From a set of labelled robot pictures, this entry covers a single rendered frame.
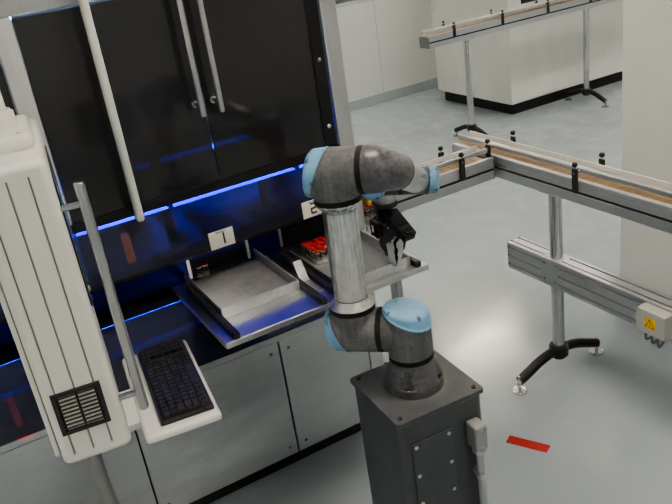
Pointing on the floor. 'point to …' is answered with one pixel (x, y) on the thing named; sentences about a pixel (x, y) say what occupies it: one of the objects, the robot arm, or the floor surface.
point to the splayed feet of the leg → (555, 358)
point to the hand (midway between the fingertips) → (396, 263)
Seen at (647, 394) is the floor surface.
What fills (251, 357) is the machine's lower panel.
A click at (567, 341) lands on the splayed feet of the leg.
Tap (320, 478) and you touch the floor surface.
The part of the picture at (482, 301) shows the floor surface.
